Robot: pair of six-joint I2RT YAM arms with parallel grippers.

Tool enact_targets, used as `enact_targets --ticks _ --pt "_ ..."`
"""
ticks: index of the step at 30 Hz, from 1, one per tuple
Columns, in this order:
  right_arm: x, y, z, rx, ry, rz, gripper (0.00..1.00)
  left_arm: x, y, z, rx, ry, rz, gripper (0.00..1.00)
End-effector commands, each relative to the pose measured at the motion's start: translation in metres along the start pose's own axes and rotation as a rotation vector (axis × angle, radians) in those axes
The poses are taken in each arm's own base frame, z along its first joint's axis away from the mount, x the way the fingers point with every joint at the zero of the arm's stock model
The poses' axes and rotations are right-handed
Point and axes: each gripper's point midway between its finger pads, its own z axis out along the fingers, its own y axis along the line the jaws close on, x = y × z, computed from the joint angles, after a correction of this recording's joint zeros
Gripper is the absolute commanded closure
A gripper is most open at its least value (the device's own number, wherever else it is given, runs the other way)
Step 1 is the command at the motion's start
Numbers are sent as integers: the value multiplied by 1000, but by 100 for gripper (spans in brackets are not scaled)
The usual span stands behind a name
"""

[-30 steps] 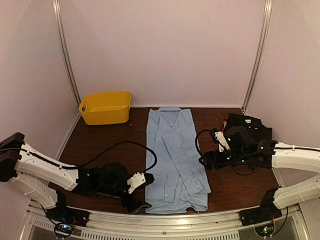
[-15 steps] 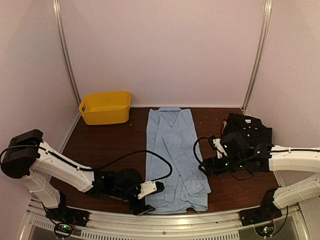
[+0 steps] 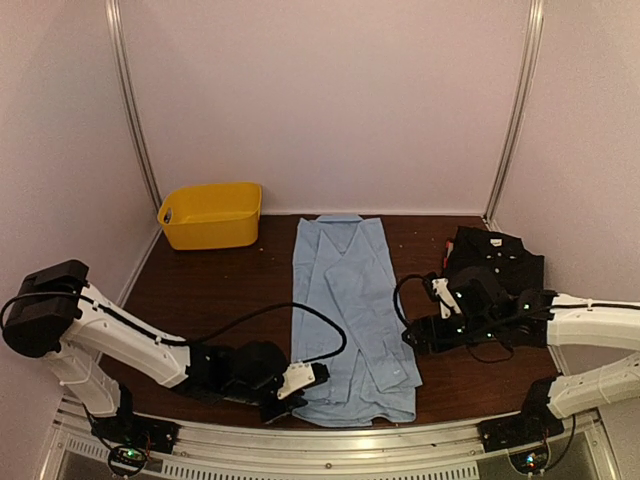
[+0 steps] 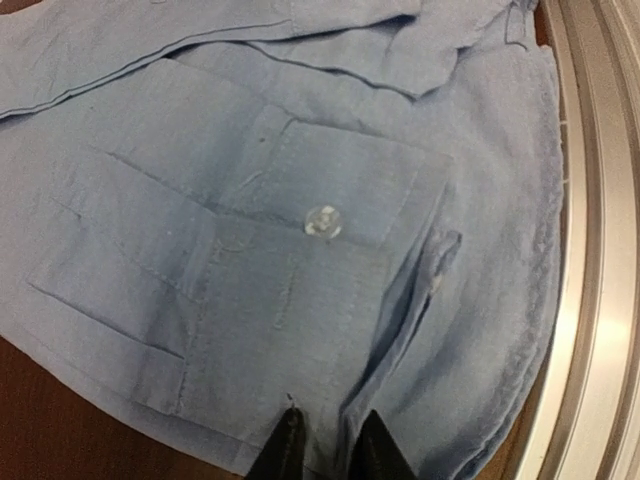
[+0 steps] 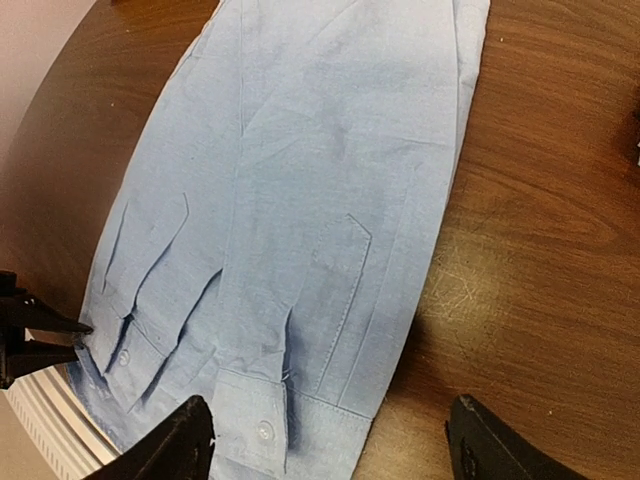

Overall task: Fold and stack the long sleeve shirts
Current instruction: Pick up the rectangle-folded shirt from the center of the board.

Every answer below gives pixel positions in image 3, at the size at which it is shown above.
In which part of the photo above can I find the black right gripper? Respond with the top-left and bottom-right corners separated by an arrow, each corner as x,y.
402,314 -> 500,357

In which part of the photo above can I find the light blue long sleeve shirt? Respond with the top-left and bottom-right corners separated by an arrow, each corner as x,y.
291,215 -> 422,428

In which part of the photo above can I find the yellow plastic basket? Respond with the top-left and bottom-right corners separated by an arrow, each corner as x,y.
157,182 -> 262,251

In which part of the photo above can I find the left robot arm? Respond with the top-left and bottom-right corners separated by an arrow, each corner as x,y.
1,259 -> 321,444

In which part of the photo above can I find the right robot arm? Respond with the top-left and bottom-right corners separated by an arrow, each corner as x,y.
401,267 -> 639,442

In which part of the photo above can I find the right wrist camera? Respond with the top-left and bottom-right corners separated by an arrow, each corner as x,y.
432,278 -> 461,319

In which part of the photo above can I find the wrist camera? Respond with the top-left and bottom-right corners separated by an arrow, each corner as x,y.
277,362 -> 329,400
432,278 -> 461,319

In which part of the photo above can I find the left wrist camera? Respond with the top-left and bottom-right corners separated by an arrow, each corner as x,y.
277,362 -> 329,400

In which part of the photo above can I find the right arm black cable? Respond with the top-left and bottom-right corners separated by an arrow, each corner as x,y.
392,273 -> 436,326

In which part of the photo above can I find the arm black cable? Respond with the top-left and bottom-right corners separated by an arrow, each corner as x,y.
79,297 -> 349,364
392,273 -> 436,326

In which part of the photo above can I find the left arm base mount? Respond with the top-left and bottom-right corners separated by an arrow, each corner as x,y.
89,414 -> 180,454

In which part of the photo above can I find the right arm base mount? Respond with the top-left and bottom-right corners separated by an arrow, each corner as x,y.
478,412 -> 564,453

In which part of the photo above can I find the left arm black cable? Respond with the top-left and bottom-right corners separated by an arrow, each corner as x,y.
79,297 -> 349,364

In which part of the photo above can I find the aluminium front rail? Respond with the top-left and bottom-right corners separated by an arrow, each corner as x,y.
35,400 -> 621,479

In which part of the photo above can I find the right aluminium frame post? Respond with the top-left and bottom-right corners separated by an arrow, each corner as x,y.
483,0 -> 545,230

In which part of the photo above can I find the aluminium frame post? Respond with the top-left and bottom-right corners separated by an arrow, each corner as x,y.
105,0 -> 162,211
483,0 -> 545,230

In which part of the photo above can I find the left aluminium frame post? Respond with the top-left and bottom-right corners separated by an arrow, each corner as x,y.
105,0 -> 162,211

